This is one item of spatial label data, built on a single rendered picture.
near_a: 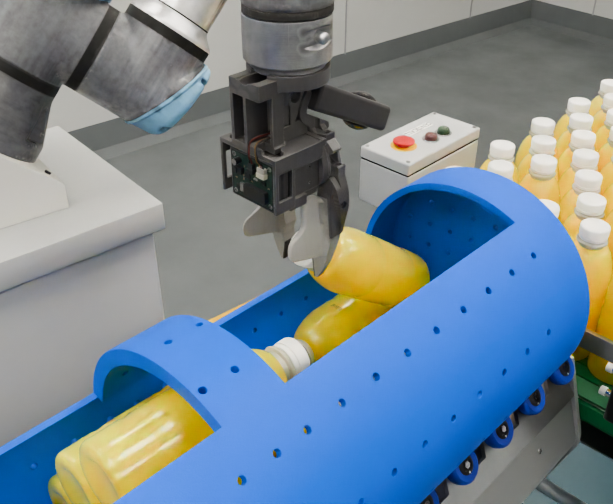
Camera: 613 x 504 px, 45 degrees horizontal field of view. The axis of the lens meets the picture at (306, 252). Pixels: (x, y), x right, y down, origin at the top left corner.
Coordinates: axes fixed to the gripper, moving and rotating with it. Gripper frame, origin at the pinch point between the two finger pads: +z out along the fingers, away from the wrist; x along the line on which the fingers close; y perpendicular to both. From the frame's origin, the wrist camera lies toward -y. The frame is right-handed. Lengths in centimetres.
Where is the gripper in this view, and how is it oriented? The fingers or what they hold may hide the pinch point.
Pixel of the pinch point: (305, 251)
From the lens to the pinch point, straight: 74.6
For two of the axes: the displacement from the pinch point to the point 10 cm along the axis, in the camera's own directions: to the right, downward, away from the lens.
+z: 0.0, 8.3, 5.5
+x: 7.1, 3.9, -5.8
